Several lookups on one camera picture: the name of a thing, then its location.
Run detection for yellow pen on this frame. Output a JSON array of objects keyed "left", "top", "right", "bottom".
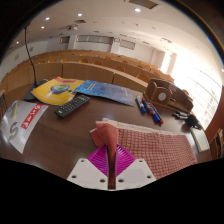
[{"left": 12, "top": 101, "right": 19, "bottom": 120}]

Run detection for black marker pen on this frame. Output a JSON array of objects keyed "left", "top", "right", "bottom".
[{"left": 172, "top": 111, "right": 190, "bottom": 120}]

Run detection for red and blue whiteboard marker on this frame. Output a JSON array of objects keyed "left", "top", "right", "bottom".
[{"left": 148, "top": 101, "right": 165, "bottom": 125}]

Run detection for recessed ceiling lights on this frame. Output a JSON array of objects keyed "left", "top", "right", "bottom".
[{"left": 39, "top": 7, "right": 143, "bottom": 32}]

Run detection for blue booklet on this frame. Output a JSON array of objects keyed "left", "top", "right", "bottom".
[{"left": 73, "top": 79, "right": 136, "bottom": 108}]

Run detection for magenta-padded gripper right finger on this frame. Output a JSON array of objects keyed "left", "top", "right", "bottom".
[{"left": 115, "top": 145, "right": 157, "bottom": 191}]

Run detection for wooden lecture hall seating rows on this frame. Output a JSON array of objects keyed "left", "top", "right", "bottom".
[{"left": 0, "top": 49, "right": 191, "bottom": 98}]

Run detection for red checkered towel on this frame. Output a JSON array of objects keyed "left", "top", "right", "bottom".
[{"left": 89, "top": 117, "right": 198, "bottom": 190}]

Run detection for wooden shelf unit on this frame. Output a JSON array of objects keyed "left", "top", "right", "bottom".
[{"left": 209, "top": 128, "right": 224, "bottom": 160}]

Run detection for black gooseneck desk microphone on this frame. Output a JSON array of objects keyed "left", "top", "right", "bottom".
[{"left": 23, "top": 24, "right": 50, "bottom": 102}]

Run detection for small folding side table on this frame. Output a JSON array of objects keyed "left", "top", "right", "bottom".
[{"left": 0, "top": 89, "right": 8, "bottom": 118}]

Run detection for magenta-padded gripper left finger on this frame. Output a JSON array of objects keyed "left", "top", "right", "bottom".
[{"left": 66, "top": 144, "right": 110, "bottom": 191}]

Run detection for black handheld microphone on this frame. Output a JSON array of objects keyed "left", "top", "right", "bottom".
[{"left": 184, "top": 114, "right": 203, "bottom": 131}]

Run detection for wooden desk organizer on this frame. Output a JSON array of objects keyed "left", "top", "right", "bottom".
[{"left": 143, "top": 78, "right": 195, "bottom": 114}]

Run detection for black remote control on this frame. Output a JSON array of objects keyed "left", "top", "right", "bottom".
[{"left": 54, "top": 94, "right": 92, "bottom": 118}]

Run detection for rectangular ceiling air vent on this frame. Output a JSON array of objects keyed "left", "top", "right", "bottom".
[{"left": 128, "top": 0, "right": 160, "bottom": 10}]

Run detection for white notebook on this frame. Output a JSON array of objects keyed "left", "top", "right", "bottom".
[{"left": 190, "top": 127, "right": 211, "bottom": 154}]

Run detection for white magazine with red label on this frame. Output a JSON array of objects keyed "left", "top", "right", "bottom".
[{"left": 0, "top": 99, "right": 49, "bottom": 155}]

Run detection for yellow booklet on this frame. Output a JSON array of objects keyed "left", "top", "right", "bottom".
[{"left": 30, "top": 76, "right": 86, "bottom": 107}]

